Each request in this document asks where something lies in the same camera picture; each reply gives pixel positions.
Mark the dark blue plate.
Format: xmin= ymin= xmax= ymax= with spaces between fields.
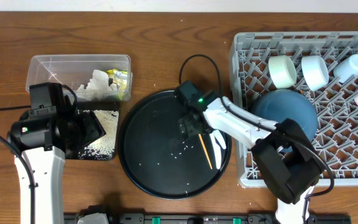
xmin=250 ymin=89 xmax=318 ymax=142

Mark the round black tray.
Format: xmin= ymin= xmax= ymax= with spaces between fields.
xmin=117 ymin=90 xmax=232 ymax=200

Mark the yellow green snack wrapper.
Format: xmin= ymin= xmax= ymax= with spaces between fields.
xmin=106 ymin=68 xmax=128 ymax=100

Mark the white rice heap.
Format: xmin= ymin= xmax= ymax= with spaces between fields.
xmin=78 ymin=110 xmax=119 ymax=161

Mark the light blue bowl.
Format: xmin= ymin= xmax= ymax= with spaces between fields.
xmin=301 ymin=55 xmax=329 ymax=91

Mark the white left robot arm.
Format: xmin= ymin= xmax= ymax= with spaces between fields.
xmin=8 ymin=110 xmax=106 ymax=223

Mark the clear plastic waste bin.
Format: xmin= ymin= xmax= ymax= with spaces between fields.
xmin=25 ymin=54 xmax=132 ymax=102

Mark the white tissue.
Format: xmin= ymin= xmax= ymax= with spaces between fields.
xmin=76 ymin=70 xmax=117 ymax=101

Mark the black rail with green clips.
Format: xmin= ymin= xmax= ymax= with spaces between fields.
xmin=64 ymin=213 xmax=352 ymax=224

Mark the light green bowl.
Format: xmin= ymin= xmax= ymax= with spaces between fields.
xmin=268 ymin=55 xmax=296 ymax=89

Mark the white plastic spoon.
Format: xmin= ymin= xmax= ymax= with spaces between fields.
xmin=213 ymin=129 xmax=227 ymax=149

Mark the light blue cup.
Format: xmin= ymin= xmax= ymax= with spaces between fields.
xmin=333 ymin=54 xmax=358 ymax=83

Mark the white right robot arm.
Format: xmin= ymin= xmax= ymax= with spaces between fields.
xmin=175 ymin=92 xmax=328 ymax=223

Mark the grey dishwasher rack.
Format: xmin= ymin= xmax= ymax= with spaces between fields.
xmin=229 ymin=31 xmax=358 ymax=187

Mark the black square waste bin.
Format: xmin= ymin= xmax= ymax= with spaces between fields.
xmin=65 ymin=101 xmax=121 ymax=161

